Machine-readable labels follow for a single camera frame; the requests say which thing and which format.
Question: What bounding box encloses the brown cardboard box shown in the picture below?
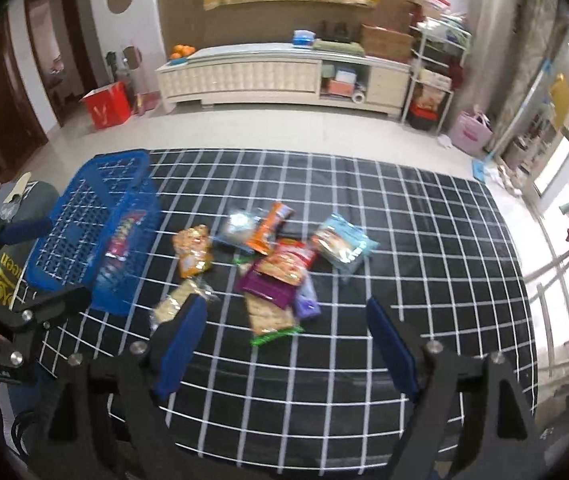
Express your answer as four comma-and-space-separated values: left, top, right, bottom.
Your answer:
361, 24, 413, 61

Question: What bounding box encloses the orange snack packet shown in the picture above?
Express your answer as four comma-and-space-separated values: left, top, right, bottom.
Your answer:
245, 202, 295, 255

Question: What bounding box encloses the cream tv cabinet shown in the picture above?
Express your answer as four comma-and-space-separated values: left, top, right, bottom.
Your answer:
157, 42, 413, 121

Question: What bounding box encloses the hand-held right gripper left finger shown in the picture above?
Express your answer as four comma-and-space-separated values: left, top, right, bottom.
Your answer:
24, 292, 210, 480

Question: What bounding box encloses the yellow hanging cloth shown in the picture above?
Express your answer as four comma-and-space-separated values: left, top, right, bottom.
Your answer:
549, 74, 569, 131

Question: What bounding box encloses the white metal shelf rack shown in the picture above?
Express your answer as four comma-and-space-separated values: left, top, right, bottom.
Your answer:
402, 15, 471, 136

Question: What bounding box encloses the pink tote bag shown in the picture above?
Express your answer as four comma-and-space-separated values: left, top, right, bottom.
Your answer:
452, 106, 494, 156

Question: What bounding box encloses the cream paper tag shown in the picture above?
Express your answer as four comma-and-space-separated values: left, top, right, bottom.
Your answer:
0, 172, 32, 221

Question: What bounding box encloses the black white-grid mat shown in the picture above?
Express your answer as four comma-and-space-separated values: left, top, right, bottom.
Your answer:
14, 149, 538, 463

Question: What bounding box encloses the green-edged cracker packet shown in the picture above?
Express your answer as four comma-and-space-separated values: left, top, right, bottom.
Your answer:
243, 292, 305, 347

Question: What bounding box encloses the yellow snack packet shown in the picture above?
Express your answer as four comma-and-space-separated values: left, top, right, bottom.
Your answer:
173, 225, 214, 277

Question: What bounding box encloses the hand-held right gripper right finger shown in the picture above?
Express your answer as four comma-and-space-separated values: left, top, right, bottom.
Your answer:
367, 296, 555, 480

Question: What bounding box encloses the green folded cloth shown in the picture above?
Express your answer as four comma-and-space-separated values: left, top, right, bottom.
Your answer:
313, 39, 365, 57

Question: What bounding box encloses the red snack pouch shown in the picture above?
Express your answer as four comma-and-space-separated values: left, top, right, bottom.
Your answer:
257, 241, 318, 286

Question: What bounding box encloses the clear cracker packet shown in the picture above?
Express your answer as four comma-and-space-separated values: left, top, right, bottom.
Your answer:
149, 280, 215, 333

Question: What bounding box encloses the purple snack packet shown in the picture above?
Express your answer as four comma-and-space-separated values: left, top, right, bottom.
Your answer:
238, 260, 298, 309

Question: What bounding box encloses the silver blue snack packet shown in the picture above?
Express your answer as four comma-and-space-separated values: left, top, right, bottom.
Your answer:
214, 208, 265, 253

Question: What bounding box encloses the blue plastic basket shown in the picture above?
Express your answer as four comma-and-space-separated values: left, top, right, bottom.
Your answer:
27, 149, 162, 317

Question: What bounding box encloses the red blue snack packet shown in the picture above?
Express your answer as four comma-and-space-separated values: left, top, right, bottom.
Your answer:
104, 210, 148, 266

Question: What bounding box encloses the blue dustpan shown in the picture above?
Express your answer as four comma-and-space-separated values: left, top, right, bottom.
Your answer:
471, 157, 495, 181

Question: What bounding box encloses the red gift bag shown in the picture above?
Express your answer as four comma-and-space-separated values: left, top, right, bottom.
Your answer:
80, 81, 132, 130

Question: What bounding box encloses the light blue snack packet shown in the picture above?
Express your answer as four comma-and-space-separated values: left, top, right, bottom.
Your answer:
311, 212, 380, 276

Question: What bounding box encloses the dark grey printed bag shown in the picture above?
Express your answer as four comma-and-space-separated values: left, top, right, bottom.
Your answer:
0, 180, 60, 311

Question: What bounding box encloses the small lavender snack packet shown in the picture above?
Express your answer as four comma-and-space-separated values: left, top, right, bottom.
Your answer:
295, 280, 321, 320

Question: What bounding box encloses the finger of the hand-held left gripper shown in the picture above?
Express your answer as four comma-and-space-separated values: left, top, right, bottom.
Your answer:
0, 216, 55, 271
0, 284, 91, 333

